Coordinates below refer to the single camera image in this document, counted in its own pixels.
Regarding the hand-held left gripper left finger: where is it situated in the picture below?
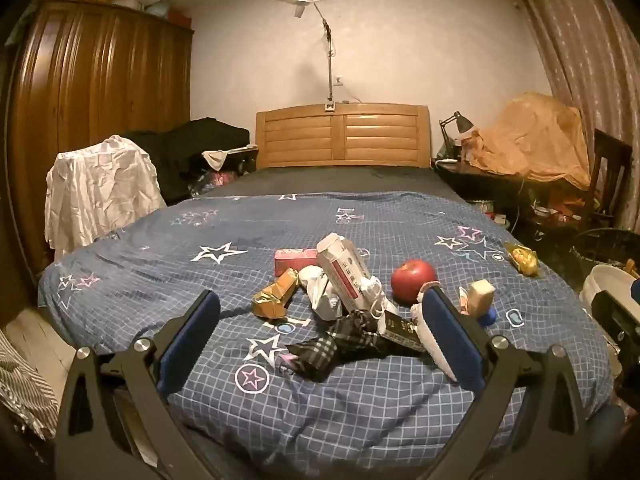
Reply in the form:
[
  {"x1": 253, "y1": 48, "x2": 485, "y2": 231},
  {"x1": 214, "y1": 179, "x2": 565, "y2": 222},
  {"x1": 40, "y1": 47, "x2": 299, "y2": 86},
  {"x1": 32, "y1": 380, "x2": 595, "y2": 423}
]
[{"x1": 54, "y1": 289, "x2": 221, "y2": 480}]

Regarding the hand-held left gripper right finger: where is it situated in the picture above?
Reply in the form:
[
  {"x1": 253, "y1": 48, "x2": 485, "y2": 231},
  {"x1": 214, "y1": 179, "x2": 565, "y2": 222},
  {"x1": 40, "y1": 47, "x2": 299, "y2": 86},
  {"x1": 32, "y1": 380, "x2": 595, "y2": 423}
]
[{"x1": 422, "y1": 285, "x2": 592, "y2": 480}]

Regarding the white bucket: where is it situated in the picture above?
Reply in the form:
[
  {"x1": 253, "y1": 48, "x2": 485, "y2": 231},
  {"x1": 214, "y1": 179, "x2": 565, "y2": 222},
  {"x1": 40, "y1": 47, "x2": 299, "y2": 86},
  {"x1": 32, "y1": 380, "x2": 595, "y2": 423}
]
[{"x1": 580, "y1": 264, "x2": 640, "y2": 312}]

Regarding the beige wooden block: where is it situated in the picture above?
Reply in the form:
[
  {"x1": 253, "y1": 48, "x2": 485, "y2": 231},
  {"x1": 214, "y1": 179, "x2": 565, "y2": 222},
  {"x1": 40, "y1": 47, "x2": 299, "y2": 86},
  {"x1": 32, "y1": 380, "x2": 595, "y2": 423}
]
[{"x1": 467, "y1": 280, "x2": 497, "y2": 317}]

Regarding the gold wrapper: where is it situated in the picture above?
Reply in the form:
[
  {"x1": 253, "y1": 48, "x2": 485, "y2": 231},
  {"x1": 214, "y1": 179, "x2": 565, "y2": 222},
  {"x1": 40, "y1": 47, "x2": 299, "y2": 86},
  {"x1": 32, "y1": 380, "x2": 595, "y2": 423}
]
[{"x1": 251, "y1": 269, "x2": 301, "y2": 320}]

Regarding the white plastic bag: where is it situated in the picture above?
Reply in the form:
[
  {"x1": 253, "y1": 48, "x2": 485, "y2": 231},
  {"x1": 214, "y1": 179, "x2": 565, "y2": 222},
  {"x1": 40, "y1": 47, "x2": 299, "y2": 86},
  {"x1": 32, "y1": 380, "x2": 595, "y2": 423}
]
[{"x1": 299, "y1": 265, "x2": 386, "y2": 322}]

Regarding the small black box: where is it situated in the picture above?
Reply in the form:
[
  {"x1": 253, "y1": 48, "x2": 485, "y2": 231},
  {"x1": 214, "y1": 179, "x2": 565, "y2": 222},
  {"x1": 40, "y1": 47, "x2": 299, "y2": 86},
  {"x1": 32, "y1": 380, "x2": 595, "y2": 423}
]
[{"x1": 377, "y1": 310, "x2": 423, "y2": 353}]

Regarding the red apple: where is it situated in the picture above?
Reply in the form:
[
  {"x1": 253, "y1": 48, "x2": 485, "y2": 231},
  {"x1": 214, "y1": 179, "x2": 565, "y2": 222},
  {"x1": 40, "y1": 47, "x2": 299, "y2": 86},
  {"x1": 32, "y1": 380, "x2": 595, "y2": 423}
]
[{"x1": 390, "y1": 259, "x2": 437, "y2": 305}]

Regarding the blue star printed blanket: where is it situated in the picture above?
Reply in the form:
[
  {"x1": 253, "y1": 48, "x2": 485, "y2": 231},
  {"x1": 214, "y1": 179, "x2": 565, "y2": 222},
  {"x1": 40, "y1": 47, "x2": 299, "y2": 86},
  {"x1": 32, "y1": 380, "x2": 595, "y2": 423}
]
[{"x1": 39, "y1": 190, "x2": 613, "y2": 461}]

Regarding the yellow snack packet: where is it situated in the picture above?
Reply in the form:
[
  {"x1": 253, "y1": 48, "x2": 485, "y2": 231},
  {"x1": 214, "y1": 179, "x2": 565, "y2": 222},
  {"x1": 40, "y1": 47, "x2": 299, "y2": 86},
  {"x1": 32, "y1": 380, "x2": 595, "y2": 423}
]
[{"x1": 502, "y1": 241, "x2": 541, "y2": 278}]

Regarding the black plaid cloth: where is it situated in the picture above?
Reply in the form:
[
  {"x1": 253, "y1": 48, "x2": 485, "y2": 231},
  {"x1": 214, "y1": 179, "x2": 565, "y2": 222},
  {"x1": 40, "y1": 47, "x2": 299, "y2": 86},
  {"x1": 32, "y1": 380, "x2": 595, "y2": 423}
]
[{"x1": 286, "y1": 310, "x2": 396, "y2": 381}]

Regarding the pink box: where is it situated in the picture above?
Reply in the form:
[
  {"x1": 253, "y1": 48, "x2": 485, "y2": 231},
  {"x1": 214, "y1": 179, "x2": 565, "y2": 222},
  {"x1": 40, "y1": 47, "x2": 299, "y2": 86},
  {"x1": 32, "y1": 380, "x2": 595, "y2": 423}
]
[{"x1": 274, "y1": 248, "x2": 321, "y2": 277}]

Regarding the white red carton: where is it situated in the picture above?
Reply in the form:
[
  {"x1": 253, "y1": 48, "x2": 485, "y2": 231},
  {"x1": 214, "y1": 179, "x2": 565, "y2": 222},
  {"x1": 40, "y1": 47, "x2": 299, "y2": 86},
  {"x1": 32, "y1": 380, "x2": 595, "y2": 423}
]
[{"x1": 316, "y1": 233, "x2": 373, "y2": 313}]

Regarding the pink cloth item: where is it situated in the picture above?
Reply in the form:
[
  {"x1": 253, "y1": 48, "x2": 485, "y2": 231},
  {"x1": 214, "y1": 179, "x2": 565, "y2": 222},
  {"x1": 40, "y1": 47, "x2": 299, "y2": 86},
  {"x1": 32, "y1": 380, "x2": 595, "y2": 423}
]
[{"x1": 200, "y1": 170, "x2": 239, "y2": 191}]

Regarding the cluttered dark desk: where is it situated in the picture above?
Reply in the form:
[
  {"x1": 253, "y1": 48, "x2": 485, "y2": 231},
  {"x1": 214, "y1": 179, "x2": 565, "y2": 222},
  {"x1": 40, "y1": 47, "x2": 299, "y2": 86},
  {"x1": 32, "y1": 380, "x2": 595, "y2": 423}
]
[{"x1": 434, "y1": 157, "x2": 596, "y2": 243}]

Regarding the dark wooden chair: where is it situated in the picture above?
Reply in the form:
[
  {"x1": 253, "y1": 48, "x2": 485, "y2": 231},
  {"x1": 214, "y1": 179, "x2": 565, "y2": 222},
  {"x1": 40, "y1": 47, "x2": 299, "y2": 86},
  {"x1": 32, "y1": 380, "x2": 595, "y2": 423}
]
[{"x1": 587, "y1": 129, "x2": 633, "y2": 226}]

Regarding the white crumpled cloth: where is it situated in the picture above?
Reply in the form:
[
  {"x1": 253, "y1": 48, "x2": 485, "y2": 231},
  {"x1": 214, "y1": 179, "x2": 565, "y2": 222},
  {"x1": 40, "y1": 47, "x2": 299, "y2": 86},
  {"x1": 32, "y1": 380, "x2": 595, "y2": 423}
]
[{"x1": 44, "y1": 135, "x2": 167, "y2": 258}]

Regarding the beige fabric piece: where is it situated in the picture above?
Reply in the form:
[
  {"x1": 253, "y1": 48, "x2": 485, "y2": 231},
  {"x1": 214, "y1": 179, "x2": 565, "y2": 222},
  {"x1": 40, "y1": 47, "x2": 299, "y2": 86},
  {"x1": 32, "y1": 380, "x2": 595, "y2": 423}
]
[{"x1": 202, "y1": 148, "x2": 229, "y2": 171}]

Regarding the striped cloth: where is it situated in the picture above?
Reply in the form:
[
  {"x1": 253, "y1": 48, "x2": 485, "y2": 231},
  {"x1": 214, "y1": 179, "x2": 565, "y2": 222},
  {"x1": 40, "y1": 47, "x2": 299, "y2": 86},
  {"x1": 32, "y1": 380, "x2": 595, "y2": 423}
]
[{"x1": 0, "y1": 330, "x2": 60, "y2": 441}]

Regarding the black cloth pile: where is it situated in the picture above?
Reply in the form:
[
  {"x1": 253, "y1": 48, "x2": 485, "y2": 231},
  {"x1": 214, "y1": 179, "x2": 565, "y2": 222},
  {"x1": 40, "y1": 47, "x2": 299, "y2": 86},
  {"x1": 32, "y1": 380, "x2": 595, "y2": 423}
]
[{"x1": 120, "y1": 117, "x2": 251, "y2": 206}]

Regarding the orange cloth pile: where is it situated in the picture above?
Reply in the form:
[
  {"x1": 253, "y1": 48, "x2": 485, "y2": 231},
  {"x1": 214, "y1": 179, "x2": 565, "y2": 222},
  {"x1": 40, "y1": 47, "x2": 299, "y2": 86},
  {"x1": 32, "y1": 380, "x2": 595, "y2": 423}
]
[{"x1": 462, "y1": 92, "x2": 592, "y2": 191}]

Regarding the black desk lamp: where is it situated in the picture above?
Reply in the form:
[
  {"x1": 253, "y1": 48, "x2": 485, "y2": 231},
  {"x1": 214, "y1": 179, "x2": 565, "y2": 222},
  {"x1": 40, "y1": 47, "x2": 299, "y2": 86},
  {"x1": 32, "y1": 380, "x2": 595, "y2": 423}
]
[{"x1": 439, "y1": 111, "x2": 475, "y2": 162}]

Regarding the wooden headboard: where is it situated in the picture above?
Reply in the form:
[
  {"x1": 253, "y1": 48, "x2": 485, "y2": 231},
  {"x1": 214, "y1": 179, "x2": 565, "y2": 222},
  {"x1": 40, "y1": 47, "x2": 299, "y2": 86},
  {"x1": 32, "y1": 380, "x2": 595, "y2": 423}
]
[{"x1": 255, "y1": 103, "x2": 432, "y2": 170}]

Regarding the striped pink curtain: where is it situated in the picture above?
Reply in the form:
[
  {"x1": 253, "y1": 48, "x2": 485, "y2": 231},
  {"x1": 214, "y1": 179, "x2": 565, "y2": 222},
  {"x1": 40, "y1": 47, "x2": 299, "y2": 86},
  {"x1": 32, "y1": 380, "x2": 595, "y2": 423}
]
[{"x1": 517, "y1": 0, "x2": 640, "y2": 231}]

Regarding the brown wooden wardrobe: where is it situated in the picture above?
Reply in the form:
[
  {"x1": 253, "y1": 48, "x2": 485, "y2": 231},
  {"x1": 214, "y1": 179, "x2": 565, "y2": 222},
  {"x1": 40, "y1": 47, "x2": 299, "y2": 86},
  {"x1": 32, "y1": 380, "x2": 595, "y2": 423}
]
[{"x1": 5, "y1": 0, "x2": 195, "y2": 306}]

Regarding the clamp-on holder pole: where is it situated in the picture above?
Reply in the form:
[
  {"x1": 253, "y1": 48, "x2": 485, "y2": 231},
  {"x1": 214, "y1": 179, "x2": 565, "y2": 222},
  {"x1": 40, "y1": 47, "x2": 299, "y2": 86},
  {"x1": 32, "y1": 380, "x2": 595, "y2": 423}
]
[{"x1": 310, "y1": 0, "x2": 339, "y2": 112}]

